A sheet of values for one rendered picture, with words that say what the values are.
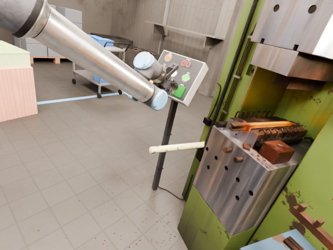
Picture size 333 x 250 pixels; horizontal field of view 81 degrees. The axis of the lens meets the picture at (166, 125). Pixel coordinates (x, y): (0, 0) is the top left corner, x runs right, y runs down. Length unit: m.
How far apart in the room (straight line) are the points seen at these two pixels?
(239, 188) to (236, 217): 0.15
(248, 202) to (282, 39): 0.72
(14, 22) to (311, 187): 1.14
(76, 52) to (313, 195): 1.05
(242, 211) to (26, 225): 1.37
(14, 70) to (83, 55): 2.23
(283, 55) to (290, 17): 0.14
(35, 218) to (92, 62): 1.35
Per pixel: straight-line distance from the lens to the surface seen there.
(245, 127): 1.02
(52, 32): 0.55
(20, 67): 2.84
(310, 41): 0.92
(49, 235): 1.65
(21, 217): 1.79
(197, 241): 1.48
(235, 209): 1.10
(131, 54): 5.27
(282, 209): 1.19
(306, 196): 1.10
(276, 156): 0.96
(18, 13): 0.52
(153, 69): 0.93
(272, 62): 0.98
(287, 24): 0.99
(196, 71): 1.25
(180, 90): 1.23
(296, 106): 1.45
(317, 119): 1.40
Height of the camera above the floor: 1.35
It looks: 27 degrees down
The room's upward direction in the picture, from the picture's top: 13 degrees clockwise
